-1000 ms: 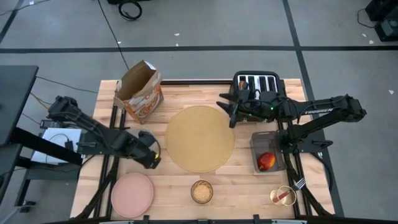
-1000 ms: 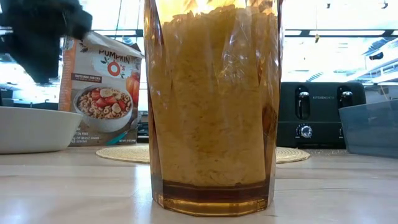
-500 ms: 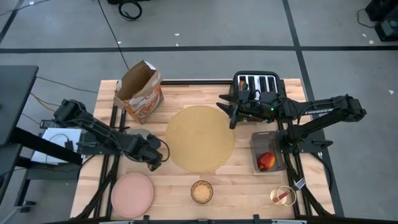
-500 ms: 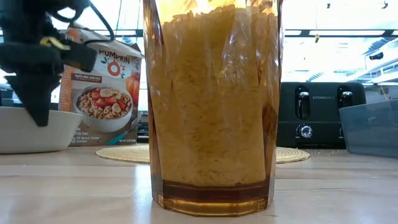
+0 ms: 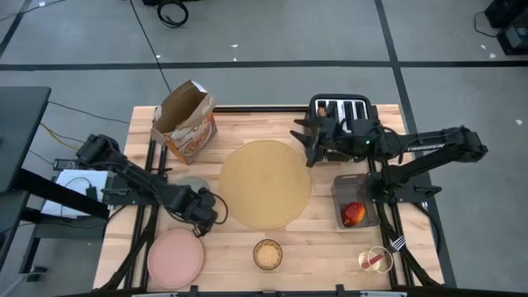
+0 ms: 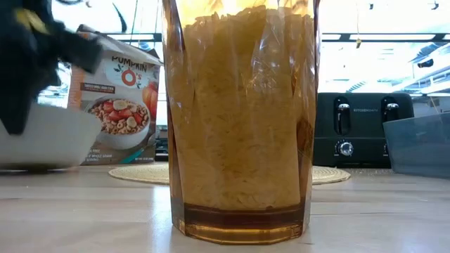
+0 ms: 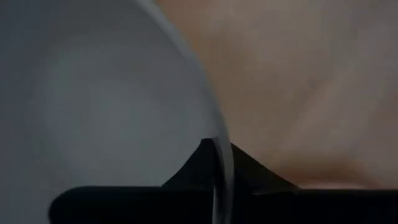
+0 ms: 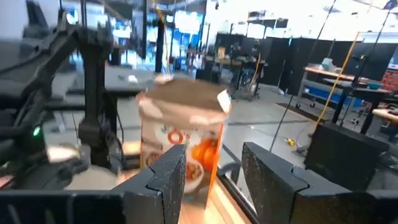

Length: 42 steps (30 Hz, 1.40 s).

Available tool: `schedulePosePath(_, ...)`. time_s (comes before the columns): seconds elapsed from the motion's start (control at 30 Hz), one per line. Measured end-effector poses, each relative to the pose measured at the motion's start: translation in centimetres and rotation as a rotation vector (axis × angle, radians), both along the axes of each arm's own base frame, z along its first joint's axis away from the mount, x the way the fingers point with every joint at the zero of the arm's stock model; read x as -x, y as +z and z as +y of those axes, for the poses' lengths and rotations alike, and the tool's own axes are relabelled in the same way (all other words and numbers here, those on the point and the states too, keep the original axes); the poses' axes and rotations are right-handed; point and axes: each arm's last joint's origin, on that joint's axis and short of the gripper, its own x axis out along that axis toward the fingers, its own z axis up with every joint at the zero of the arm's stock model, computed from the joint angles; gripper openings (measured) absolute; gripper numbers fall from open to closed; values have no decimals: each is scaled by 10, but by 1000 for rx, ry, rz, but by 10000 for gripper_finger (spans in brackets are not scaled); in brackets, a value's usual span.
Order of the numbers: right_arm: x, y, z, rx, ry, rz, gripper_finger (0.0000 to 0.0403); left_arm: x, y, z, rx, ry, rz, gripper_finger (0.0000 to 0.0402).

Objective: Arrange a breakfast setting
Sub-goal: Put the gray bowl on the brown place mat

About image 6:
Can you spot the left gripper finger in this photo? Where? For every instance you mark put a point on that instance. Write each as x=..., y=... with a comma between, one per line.
x=81, y=51
x=15, y=117

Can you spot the grey-white ceramic bowl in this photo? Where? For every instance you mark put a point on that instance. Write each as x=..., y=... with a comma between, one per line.
x=52, y=140

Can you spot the Pumpkin O's cereal box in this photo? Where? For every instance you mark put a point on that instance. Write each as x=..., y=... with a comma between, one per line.
x=119, y=77

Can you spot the amber faceted plastic cup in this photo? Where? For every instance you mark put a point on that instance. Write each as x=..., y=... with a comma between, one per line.
x=242, y=225

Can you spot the round woven straw placemat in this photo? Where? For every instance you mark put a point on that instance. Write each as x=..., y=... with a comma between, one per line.
x=140, y=174

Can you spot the yellow grainy cup filling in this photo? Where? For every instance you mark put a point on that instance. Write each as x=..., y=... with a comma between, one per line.
x=239, y=123

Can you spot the black ceiling light beam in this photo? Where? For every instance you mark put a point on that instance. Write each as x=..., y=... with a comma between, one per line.
x=346, y=37

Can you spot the black four-slot toaster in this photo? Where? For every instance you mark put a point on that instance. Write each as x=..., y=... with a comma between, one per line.
x=365, y=133

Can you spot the grey translucent plastic bin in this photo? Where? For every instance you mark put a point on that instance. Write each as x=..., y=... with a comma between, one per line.
x=422, y=147

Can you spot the black ceiling camera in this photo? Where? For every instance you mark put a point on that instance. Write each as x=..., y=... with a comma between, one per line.
x=426, y=63

